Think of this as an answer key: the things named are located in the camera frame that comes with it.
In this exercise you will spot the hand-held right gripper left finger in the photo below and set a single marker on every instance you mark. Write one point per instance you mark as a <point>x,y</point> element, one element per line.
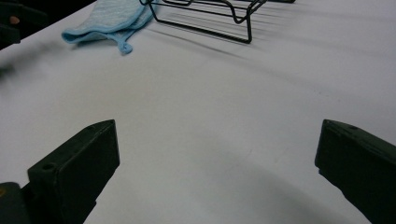
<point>74,168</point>

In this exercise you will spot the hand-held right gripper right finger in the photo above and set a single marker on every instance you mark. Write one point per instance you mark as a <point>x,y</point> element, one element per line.
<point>361,168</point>

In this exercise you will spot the light blue towel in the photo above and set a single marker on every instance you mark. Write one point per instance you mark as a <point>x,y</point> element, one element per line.
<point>106,18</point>

